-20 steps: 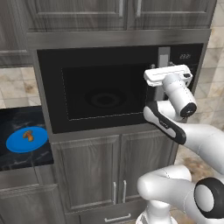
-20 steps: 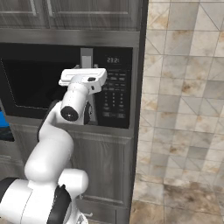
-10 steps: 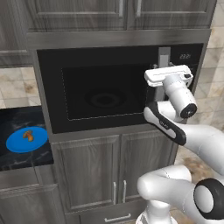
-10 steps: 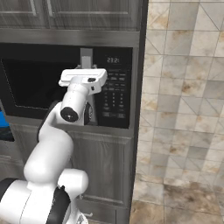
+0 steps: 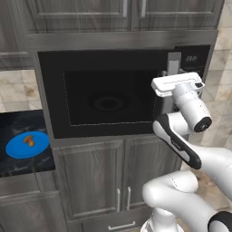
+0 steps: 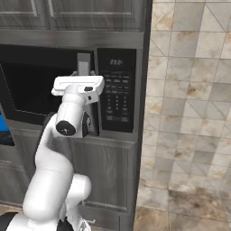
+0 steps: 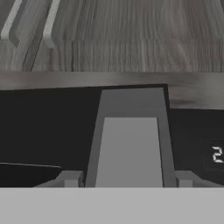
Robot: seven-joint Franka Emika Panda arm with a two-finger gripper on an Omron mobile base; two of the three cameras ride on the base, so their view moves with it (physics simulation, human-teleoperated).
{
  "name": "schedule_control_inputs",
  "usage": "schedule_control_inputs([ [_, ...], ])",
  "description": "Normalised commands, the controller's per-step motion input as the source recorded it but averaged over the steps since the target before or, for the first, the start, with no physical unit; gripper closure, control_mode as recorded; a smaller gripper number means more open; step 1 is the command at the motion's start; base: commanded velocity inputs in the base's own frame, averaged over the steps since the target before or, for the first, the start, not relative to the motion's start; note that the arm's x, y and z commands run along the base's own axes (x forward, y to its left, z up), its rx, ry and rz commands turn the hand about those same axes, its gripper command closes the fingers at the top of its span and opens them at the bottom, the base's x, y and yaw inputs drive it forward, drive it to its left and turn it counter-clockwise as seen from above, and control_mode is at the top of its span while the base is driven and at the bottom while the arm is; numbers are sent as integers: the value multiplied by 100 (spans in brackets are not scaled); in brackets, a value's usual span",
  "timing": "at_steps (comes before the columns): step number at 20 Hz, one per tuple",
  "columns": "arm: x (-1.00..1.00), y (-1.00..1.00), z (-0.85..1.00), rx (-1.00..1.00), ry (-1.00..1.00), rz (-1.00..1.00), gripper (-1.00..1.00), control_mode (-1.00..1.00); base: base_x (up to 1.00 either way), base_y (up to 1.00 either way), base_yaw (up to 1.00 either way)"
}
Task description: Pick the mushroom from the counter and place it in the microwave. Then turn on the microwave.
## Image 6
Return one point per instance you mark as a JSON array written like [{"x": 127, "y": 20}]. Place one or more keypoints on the grey wooden cupboard door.
[
  {"x": 96, "y": 13},
  {"x": 18, "y": 13}
]

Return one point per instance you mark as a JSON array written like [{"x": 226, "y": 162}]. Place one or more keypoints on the black built-in microwave oven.
[{"x": 118, "y": 90}]

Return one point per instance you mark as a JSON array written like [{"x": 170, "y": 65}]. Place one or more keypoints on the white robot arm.
[{"x": 49, "y": 183}]

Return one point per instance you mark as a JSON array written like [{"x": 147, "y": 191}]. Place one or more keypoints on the grey wooden drawer front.
[{"x": 102, "y": 218}]

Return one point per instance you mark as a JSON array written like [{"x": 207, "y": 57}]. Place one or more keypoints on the blue object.
[{"x": 4, "y": 127}]

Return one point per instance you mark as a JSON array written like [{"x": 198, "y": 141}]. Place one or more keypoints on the grey wooden cabinet door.
[
  {"x": 108, "y": 171},
  {"x": 25, "y": 153}
]

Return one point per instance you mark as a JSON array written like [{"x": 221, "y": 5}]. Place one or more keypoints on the black microwave door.
[{"x": 30, "y": 87}]

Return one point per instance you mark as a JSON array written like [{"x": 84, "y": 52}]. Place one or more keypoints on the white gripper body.
[{"x": 78, "y": 81}]

